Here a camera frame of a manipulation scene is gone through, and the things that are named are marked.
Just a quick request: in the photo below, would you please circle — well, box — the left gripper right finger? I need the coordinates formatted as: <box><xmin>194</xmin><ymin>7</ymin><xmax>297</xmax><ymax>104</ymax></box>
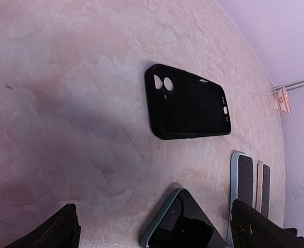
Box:
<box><xmin>230</xmin><ymin>199</ymin><xmax>304</xmax><ymax>248</ymax></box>

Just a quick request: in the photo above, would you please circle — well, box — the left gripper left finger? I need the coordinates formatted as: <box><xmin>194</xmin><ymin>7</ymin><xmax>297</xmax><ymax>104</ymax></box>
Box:
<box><xmin>7</xmin><ymin>204</ymin><xmax>81</xmax><ymax>248</ymax></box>

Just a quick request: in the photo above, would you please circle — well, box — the pink phone case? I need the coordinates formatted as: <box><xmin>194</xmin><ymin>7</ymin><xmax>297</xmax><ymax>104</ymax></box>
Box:
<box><xmin>255</xmin><ymin>161</ymin><xmax>265</xmax><ymax>213</ymax></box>

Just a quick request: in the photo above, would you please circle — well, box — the light blue phone case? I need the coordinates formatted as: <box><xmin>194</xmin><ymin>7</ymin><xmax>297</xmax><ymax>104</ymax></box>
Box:
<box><xmin>226</xmin><ymin>152</ymin><xmax>252</xmax><ymax>247</ymax></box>

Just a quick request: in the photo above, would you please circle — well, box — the teal-edged phone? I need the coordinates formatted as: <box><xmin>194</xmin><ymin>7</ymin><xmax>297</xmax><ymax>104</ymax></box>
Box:
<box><xmin>139</xmin><ymin>188</ymin><xmax>226</xmax><ymax>247</ymax></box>

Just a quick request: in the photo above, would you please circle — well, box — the black phone case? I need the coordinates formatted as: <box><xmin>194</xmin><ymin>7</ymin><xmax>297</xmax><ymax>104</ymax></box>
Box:
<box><xmin>145</xmin><ymin>64</ymin><xmax>231</xmax><ymax>140</ymax></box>

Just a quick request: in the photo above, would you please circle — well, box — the purple phone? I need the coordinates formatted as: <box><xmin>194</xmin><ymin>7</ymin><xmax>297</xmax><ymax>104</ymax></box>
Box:
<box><xmin>261</xmin><ymin>164</ymin><xmax>270</xmax><ymax>218</ymax></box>

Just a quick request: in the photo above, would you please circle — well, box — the blue-edged phone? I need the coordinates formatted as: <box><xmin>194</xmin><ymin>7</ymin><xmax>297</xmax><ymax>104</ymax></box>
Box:
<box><xmin>238</xmin><ymin>155</ymin><xmax>253</xmax><ymax>207</ymax></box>

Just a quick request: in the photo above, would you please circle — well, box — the red patterned bowl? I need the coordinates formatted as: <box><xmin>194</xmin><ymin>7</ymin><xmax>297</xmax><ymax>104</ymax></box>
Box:
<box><xmin>275</xmin><ymin>87</ymin><xmax>292</xmax><ymax>114</ymax></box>

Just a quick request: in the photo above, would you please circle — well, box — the right aluminium post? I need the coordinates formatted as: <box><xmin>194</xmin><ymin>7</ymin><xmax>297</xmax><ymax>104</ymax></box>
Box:
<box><xmin>273</xmin><ymin>79</ymin><xmax>304</xmax><ymax>91</ymax></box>

